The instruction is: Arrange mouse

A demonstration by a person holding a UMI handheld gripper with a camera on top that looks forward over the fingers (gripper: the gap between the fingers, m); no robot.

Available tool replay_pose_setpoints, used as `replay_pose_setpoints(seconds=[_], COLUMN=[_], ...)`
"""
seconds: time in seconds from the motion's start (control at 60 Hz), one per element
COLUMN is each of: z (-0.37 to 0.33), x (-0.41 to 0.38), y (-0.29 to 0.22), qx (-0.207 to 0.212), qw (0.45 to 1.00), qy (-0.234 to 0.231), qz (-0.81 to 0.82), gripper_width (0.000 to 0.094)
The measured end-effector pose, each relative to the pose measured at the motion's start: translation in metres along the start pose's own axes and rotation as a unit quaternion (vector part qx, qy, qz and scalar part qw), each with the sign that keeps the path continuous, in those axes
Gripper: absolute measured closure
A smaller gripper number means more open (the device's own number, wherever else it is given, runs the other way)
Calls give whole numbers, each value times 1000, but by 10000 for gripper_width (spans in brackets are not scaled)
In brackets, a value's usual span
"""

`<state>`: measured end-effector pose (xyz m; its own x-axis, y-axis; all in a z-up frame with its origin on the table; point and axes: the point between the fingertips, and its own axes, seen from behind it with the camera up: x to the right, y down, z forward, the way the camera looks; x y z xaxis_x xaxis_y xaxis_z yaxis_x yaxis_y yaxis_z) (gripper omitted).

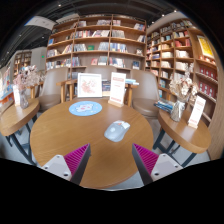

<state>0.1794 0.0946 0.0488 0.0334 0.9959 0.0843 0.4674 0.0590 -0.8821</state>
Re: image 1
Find flat stack of teal books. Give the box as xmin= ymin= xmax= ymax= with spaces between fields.
xmin=124 ymin=78 xmax=140 ymax=86

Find white red sign wooden base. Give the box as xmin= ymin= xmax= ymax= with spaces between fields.
xmin=107 ymin=71 xmax=127 ymax=108

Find white hanging ceiling panel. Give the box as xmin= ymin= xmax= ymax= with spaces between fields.
xmin=24 ymin=15 xmax=57 ymax=32

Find stack of blue books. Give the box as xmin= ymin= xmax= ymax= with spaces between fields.
xmin=153 ymin=99 xmax=175 ymax=114

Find small white table sign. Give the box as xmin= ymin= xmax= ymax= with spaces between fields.
xmin=12 ymin=84 xmax=22 ymax=107
xmin=187 ymin=95 xmax=207 ymax=130

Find dark-covered standing book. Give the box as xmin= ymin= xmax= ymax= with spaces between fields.
xmin=101 ymin=79 xmax=112 ymax=97

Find colourful book display rack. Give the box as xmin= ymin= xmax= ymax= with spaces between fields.
xmin=0 ymin=64 xmax=15 ymax=113

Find angled wooden bookshelf unit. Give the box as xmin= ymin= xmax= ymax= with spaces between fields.
xmin=145 ymin=18 xmax=219 ymax=124

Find wide wooden bookshelf unit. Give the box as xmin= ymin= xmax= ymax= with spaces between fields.
xmin=44 ymin=13 xmax=148 ymax=81

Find brown padded wooden armchair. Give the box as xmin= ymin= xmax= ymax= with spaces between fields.
xmin=124 ymin=68 xmax=161 ymax=119
xmin=66 ymin=64 xmax=134 ymax=103
xmin=35 ymin=66 xmax=73 ymax=113

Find glass vase pale dried flowers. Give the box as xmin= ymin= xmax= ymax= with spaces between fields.
xmin=168 ymin=63 xmax=199 ymax=123

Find round blue mouse pad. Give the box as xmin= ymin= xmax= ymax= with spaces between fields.
xmin=68 ymin=100 xmax=103 ymax=117

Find glass vase pink dried flowers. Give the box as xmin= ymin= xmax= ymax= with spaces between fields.
xmin=13 ymin=64 xmax=41 ymax=110

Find grey computer mouse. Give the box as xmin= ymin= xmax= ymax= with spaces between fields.
xmin=103 ymin=120 xmax=131 ymax=143

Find round wooden side table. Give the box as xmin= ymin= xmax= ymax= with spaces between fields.
xmin=0 ymin=97 xmax=41 ymax=164
xmin=152 ymin=108 xmax=213 ymax=168

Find white framed floral picture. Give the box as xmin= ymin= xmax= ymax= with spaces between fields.
xmin=76 ymin=72 xmax=103 ymax=99

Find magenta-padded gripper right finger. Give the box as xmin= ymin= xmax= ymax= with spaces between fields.
xmin=131 ymin=143 xmax=184 ymax=186

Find small distant wooden bookshelf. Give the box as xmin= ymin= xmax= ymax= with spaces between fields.
xmin=12 ymin=49 xmax=33 ymax=78

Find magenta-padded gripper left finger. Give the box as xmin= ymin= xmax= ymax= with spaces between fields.
xmin=41 ymin=143 xmax=92 ymax=186

